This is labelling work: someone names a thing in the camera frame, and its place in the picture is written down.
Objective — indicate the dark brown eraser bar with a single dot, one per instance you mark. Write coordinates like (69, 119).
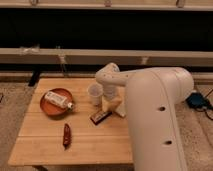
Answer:
(100, 116)

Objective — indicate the white tube bottle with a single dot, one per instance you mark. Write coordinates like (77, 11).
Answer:
(58, 100)

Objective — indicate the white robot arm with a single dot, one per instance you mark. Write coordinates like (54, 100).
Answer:
(150, 98)

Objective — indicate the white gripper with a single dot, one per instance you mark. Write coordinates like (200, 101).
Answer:
(115, 105)

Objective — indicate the blue black device on floor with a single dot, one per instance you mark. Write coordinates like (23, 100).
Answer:
(197, 100)

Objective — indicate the wooden table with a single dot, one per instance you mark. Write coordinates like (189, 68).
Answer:
(40, 139)

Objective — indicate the red chili pepper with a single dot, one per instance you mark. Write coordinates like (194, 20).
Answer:
(66, 136)

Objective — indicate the clear plastic cup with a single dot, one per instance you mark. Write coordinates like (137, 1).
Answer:
(95, 92)

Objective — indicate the orange round plate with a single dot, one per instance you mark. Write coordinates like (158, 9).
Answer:
(51, 109)

